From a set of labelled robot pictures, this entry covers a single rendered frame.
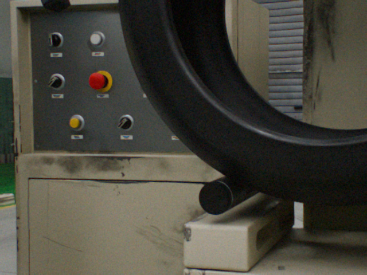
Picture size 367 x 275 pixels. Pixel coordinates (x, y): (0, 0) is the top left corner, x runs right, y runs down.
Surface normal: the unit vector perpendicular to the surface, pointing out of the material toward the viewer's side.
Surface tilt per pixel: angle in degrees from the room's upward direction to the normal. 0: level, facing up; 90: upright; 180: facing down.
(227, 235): 90
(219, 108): 99
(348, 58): 90
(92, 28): 90
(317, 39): 90
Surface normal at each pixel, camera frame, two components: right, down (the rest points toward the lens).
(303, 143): -0.32, 0.24
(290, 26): -0.47, 0.05
